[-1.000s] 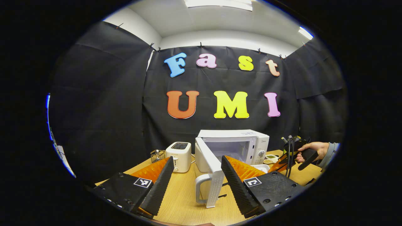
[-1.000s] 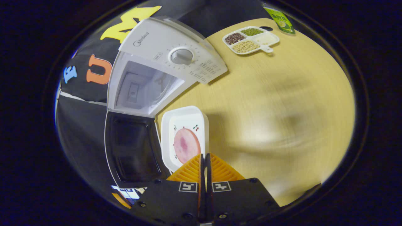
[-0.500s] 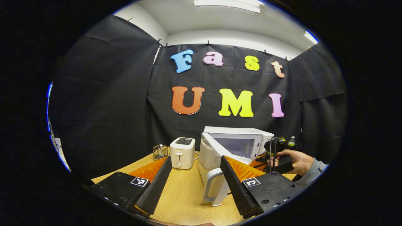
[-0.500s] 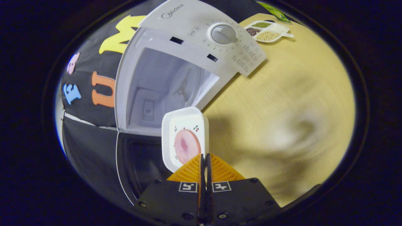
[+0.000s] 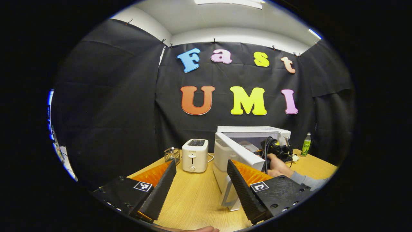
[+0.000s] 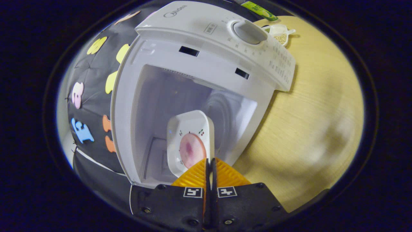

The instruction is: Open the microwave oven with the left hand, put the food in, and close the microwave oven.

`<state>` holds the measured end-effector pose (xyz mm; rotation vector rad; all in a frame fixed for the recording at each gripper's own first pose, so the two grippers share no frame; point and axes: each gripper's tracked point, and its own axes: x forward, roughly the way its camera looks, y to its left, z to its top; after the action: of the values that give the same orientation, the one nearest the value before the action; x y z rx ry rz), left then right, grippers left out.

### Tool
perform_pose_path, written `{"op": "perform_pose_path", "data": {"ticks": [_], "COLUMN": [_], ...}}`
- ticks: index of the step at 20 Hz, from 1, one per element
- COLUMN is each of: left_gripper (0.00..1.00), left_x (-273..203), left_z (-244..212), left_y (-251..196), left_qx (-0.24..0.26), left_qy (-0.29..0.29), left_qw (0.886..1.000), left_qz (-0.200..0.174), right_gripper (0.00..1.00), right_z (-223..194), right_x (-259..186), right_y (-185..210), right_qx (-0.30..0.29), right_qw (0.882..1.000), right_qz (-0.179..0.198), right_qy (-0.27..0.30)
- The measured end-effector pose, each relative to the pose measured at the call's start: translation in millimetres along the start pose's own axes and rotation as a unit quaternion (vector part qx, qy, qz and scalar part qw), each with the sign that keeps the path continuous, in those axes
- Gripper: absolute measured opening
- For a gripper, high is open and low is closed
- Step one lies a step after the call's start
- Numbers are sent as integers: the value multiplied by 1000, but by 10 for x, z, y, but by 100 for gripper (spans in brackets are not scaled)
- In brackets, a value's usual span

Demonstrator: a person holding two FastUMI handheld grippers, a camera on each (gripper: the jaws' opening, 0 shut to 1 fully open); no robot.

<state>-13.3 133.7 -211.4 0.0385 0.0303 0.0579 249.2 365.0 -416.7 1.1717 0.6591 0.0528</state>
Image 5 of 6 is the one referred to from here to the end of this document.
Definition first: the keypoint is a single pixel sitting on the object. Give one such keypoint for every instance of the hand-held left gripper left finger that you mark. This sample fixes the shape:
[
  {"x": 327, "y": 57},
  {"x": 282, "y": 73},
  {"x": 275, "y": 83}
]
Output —
[{"x": 157, "y": 193}]

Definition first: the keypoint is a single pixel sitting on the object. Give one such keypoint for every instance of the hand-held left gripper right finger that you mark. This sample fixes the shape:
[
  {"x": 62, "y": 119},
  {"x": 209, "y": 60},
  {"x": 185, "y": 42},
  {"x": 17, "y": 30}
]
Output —
[{"x": 244, "y": 193}]

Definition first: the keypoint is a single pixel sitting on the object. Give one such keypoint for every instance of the white microwave oven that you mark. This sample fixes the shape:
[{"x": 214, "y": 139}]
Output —
[{"x": 222, "y": 161}]

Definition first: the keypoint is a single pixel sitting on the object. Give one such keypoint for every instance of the white divided dish of beans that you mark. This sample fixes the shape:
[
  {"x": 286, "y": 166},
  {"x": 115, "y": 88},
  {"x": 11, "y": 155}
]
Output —
[{"x": 295, "y": 158}]

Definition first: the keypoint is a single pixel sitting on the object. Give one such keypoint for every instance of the green drink bottle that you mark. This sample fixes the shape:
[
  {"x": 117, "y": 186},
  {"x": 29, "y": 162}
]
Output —
[{"x": 306, "y": 146}]

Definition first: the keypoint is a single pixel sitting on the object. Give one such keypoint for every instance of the cream white toaster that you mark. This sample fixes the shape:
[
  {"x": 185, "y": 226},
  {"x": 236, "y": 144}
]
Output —
[{"x": 194, "y": 158}]

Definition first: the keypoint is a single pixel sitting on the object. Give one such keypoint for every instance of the black backdrop cloth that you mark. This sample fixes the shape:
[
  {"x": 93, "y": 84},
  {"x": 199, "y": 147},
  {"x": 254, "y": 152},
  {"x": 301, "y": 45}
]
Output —
[{"x": 128, "y": 96}]

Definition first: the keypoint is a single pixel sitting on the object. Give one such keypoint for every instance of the small ceiling light panel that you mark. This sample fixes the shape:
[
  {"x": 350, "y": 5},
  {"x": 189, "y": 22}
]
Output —
[{"x": 314, "y": 33}]

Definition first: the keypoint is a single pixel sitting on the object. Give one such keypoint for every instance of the long ceiling light panel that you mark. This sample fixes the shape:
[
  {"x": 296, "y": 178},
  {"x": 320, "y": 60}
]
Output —
[{"x": 231, "y": 2}]

